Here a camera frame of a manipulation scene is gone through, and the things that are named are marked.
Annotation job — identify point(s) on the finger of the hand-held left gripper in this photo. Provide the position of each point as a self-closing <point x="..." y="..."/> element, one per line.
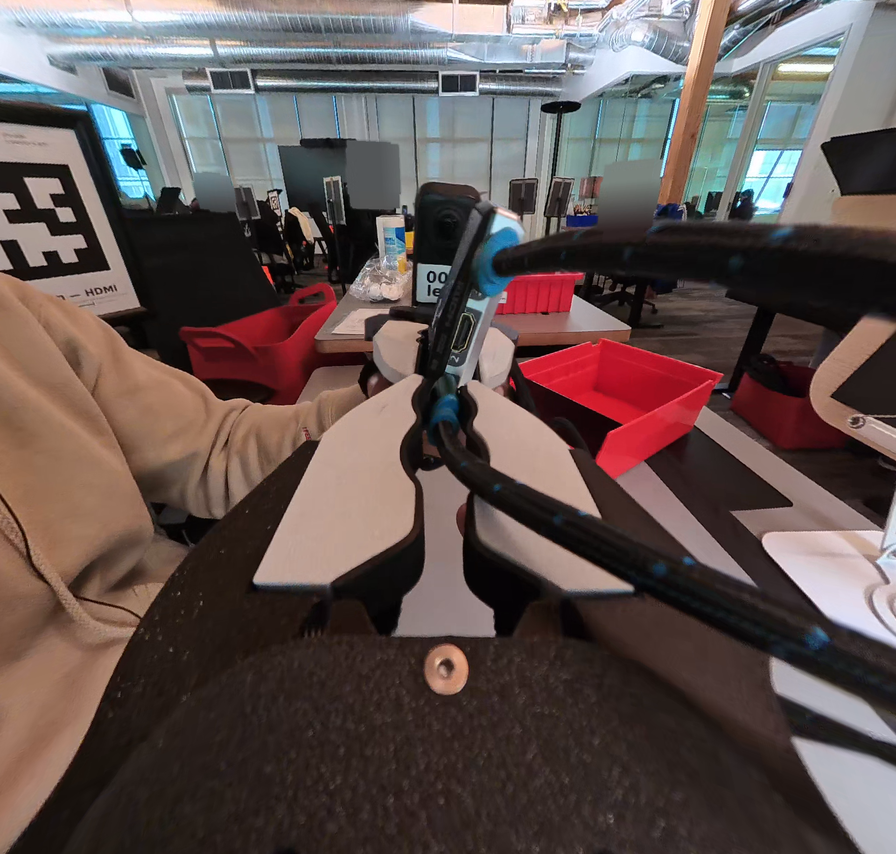
<point x="502" y="360"/>
<point x="399" y="353"/>

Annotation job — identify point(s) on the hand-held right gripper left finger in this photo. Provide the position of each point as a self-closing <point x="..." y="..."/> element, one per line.
<point x="343" y="497"/>

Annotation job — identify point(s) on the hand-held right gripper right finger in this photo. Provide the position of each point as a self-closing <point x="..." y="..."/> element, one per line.
<point x="518" y="448"/>

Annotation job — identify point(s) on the black silver hdmi switch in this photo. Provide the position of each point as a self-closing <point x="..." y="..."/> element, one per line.
<point x="490" y="308"/>

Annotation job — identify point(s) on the person's left forearm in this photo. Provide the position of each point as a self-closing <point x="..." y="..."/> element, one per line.
<point x="266" y="441"/>

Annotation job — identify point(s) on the person's left hand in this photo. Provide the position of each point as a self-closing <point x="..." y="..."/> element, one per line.
<point x="379" y="385"/>

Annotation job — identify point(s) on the white wipes canister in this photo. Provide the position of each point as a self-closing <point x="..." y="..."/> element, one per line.
<point x="390" y="244"/>

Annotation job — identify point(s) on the black bin divider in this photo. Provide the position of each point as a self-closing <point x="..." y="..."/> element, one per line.
<point x="560" y="420"/>

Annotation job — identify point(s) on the white paper sheet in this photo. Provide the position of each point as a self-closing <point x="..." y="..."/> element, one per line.
<point x="357" y="322"/>

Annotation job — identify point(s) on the grey top work table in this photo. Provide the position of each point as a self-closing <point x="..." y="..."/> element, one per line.
<point x="560" y="329"/>

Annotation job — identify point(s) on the clear plastic bag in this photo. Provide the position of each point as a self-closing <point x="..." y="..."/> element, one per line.
<point x="378" y="283"/>

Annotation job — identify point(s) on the red plastic bin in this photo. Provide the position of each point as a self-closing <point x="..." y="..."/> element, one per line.
<point x="630" y="385"/>
<point x="542" y="294"/>

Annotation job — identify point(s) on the black panel on tripod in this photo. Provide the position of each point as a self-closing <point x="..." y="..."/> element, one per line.
<point x="560" y="195"/>
<point x="523" y="195"/>

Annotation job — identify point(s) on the red plastic tub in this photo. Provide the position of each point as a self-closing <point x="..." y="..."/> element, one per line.
<point x="259" y="350"/>

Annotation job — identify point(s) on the black floor lamp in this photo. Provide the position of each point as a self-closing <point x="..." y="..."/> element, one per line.
<point x="560" y="107"/>

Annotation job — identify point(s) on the red plastic crate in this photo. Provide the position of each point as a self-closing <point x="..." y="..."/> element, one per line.
<point x="791" y="413"/>

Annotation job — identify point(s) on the person's beige hoodie torso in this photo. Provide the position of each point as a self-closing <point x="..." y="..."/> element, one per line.
<point x="56" y="553"/>

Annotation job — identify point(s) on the white tablet stand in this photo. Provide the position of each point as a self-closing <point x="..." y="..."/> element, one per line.
<point x="826" y="574"/>

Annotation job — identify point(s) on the framed marker tag sign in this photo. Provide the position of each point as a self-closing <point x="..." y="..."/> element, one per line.
<point x="42" y="237"/>

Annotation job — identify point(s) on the silver duct with black vents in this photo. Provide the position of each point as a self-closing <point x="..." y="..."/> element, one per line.
<point x="350" y="82"/>

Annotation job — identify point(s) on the silver ceiling air duct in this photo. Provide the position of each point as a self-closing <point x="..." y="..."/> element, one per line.
<point x="210" y="13"/>
<point x="315" y="52"/>

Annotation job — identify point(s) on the wooden support post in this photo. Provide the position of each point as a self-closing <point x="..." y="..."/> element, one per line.
<point x="696" y="97"/>

